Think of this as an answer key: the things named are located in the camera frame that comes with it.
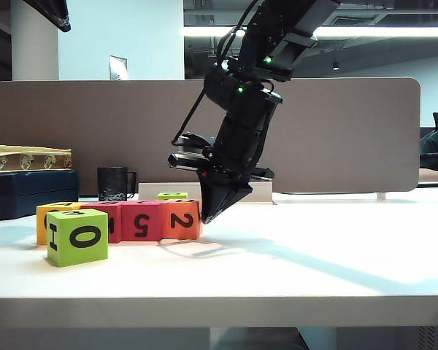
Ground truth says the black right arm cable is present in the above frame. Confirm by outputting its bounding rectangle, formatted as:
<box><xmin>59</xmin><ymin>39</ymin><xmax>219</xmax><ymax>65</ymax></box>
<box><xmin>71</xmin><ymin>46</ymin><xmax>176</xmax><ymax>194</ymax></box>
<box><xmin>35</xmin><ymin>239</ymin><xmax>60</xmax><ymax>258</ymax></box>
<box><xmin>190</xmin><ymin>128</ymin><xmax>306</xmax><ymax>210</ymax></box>
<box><xmin>171</xmin><ymin>0</ymin><xmax>260</xmax><ymax>145</ymax></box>

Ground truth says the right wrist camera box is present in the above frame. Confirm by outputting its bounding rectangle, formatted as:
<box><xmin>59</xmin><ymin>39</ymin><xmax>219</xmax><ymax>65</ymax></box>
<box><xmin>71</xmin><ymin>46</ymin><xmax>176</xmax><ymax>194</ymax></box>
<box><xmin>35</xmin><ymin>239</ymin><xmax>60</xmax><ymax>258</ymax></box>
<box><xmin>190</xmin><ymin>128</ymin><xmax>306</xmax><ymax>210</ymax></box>
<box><xmin>177</xmin><ymin>133</ymin><xmax>216</xmax><ymax>156</ymax></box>

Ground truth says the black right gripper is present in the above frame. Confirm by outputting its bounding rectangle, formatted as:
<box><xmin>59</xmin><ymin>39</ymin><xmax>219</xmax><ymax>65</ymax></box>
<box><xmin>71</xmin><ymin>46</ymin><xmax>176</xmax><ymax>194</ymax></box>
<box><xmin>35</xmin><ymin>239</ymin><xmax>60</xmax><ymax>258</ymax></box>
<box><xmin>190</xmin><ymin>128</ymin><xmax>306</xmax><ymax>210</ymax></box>
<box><xmin>166</xmin><ymin>144</ymin><xmax>275</xmax><ymax>225</ymax></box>

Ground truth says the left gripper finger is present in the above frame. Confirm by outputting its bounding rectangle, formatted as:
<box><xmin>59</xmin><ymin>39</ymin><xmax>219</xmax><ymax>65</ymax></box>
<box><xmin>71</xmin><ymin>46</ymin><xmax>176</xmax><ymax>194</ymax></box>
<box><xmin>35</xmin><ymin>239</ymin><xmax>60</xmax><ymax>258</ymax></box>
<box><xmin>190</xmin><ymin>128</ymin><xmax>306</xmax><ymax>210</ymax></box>
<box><xmin>21</xmin><ymin>0</ymin><xmax>72</xmax><ymax>34</ymax></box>

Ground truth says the pink block with letter T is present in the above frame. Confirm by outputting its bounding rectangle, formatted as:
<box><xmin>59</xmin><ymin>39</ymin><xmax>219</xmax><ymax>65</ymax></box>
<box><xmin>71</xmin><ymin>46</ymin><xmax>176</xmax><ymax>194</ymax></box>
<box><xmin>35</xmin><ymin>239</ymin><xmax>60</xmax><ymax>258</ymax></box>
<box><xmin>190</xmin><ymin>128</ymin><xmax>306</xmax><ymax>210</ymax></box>
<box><xmin>82</xmin><ymin>202</ymin><xmax>123</xmax><ymax>244</ymax></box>

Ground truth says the yellow patterned box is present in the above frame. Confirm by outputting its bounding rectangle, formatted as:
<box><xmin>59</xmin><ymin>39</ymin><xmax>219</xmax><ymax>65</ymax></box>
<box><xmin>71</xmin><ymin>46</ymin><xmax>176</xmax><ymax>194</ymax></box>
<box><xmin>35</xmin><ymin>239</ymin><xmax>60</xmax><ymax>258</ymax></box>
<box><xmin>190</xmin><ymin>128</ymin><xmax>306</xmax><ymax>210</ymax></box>
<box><xmin>0</xmin><ymin>144</ymin><xmax>73</xmax><ymax>174</ymax></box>

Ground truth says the orange block with number 2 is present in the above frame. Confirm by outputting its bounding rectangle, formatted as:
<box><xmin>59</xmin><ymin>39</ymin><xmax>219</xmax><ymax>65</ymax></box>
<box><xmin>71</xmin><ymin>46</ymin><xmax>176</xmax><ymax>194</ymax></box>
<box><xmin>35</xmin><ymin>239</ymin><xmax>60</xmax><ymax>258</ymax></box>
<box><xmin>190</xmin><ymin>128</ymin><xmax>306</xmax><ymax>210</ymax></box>
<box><xmin>160</xmin><ymin>198</ymin><xmax>204</xmax><ymax>241</ymax></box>

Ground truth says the pink block with number 5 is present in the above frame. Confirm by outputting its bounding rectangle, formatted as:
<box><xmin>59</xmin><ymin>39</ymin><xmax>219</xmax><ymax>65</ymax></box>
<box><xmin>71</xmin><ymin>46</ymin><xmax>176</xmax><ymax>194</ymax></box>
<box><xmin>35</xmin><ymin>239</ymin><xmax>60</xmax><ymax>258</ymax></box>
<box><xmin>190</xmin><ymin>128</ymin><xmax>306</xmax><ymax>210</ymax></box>
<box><xmin>120</xmin><ymin>201</ymin><xmax>165</xmax><ymax>242</ymax></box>

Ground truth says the paper wall sign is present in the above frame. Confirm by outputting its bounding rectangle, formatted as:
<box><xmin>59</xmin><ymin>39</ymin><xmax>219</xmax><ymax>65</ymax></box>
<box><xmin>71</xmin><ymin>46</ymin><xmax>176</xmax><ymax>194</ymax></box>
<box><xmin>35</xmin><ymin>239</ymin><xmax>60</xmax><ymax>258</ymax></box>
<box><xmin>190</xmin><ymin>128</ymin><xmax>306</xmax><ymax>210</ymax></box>
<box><xmin>108</xmin><ymin>55</ymin><xmax>128</xmax><ymax>82</ymax></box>

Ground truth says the black mug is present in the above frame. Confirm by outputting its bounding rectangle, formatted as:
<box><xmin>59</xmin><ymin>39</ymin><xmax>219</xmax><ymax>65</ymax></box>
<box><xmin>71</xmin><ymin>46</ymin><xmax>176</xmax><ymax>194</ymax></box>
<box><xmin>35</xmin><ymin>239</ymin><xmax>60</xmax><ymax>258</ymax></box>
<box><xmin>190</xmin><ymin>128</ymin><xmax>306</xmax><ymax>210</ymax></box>
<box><xmin>96</xmin><ymin>166</ymin><xmax>138</xmax><ymax>205</ymax></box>

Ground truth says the brown desk divider panel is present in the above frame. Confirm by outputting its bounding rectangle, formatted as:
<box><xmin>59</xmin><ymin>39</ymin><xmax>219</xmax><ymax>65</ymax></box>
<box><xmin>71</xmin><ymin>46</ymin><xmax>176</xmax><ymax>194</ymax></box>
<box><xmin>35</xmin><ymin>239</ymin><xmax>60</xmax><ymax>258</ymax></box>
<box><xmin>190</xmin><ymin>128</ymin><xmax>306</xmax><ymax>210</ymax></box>
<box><xmin>0</xmin><ymin>78</ymin><xmax>421</xmax><ymax>200</ymax></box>

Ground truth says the green block with letter O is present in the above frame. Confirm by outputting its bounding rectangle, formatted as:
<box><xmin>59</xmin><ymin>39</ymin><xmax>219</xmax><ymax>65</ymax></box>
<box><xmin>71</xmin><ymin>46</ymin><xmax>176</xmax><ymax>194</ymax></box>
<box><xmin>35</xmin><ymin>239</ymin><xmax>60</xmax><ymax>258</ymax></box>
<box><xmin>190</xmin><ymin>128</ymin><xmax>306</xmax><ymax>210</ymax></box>
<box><xmin>46</xmin><ymin>208</ymin><xmax>109</xmax><ymax>268</ymax></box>

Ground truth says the yellow block with letter Q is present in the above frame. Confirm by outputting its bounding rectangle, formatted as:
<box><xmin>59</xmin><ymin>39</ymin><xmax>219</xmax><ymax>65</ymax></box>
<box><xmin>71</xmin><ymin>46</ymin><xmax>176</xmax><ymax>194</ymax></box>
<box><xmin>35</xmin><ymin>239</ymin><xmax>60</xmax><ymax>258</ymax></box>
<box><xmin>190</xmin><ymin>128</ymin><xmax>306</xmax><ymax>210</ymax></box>
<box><xmin>36</xmin><ymin>202</ymin><xmax>82</xmax><ymax>246</ymax></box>

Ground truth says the long ceiling light strip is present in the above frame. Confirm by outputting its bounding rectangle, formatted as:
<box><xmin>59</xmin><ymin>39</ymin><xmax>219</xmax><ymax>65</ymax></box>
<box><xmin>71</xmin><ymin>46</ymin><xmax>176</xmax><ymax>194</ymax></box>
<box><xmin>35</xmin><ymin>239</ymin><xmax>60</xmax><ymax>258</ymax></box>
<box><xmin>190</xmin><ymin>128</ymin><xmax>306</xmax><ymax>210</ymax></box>
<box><xmin>182</xmin><ymin>26</ymin><xmax>438</xmax><ymax>39</ymax></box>

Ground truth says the dark blue case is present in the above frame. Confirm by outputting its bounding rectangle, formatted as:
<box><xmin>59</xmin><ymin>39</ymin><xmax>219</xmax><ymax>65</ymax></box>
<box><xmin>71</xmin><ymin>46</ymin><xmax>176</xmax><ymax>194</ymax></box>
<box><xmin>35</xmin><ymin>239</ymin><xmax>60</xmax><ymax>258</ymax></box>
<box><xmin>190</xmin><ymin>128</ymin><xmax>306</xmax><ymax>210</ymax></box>
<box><xmin>0</xmin><ymin>169</ymin><xmax>80</xmax><ymax>222</ymax></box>

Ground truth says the white cable tray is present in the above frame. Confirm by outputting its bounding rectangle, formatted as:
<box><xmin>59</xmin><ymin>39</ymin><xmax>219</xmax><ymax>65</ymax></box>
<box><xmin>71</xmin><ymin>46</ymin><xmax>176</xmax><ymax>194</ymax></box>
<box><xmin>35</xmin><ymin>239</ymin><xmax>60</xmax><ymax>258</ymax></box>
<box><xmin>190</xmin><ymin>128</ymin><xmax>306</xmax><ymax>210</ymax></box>
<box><xmin>137</xmin><ymin>182</ymin><xmax>278</xmax><ymax>206</ymax></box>

